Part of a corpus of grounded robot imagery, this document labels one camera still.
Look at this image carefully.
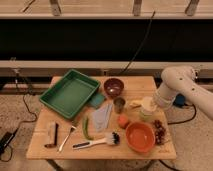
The white plastic cup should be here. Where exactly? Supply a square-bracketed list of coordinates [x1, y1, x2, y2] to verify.
[141, 96, 156, 115]

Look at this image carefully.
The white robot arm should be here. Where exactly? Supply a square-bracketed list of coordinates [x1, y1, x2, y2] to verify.
[153, 66, 213, 121]

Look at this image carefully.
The green plastic tray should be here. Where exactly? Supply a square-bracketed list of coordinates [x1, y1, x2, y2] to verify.
[40, 69, 100, 120]

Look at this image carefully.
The dark red bowl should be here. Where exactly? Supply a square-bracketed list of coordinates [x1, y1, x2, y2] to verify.
[104, 78, 124, 98]

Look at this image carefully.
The teal sponge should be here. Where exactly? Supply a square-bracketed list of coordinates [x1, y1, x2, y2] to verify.
[89, 93, 105, 109]

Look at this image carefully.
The grey metal cup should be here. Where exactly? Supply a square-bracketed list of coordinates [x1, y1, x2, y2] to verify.
[113, 97, 126, 114]

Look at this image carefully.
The grey cloth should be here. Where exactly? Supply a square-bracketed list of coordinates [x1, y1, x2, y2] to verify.
[92, 103, 112, 132]

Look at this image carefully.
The yellow banana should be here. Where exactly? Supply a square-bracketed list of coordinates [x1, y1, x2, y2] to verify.
[129, 100, 142, 108]

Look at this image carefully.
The wooden table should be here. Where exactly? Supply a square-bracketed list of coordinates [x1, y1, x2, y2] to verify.
[26, 76, 177, 162]

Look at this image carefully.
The orange fruit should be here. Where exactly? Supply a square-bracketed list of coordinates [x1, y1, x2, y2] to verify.
[117, 114, 130, 129]

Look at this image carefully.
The green chili pepper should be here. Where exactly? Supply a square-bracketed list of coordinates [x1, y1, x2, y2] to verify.
[82, 116, 94, 140]

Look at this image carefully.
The white dish brush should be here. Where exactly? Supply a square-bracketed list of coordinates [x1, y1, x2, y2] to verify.
[72, 132, 120, 149]

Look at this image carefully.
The silver fork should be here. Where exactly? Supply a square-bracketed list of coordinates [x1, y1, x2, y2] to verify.
[57, 125, 77, 153]

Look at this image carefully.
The orange bowl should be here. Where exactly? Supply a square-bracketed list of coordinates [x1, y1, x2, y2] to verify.
[125, 122, 155, 153]

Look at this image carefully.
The red grape bunch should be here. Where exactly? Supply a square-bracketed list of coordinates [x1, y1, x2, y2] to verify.
[154, 120, 166, 145]

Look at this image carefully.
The black power adapter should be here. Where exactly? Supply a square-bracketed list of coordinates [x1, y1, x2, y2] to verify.
[0, 132, 14, 149]

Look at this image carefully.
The black hanging cable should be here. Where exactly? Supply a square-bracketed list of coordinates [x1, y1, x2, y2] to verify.
[118, 10, 157, 77]

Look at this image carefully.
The brown handled spatula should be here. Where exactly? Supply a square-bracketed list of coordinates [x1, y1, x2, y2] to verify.
[44, 122, 58, 148]

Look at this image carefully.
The black floor cable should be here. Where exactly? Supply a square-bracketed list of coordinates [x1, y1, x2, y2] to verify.
[0, 71, 39, 163]

